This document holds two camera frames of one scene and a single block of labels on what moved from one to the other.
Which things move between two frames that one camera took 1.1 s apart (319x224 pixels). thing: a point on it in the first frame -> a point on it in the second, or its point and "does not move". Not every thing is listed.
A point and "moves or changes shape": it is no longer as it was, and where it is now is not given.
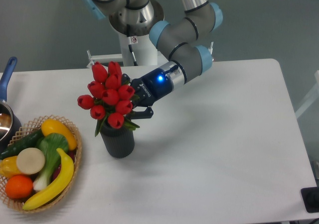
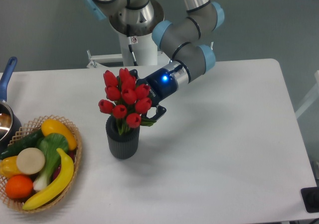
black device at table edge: [310, 198] does not move
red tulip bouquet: [109, 99] moves or changes shape
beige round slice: [30, 161] does not move
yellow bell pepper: [52, 126] does not move
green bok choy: [50, 143] does not move
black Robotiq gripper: [149, 88] -> [162, 84]
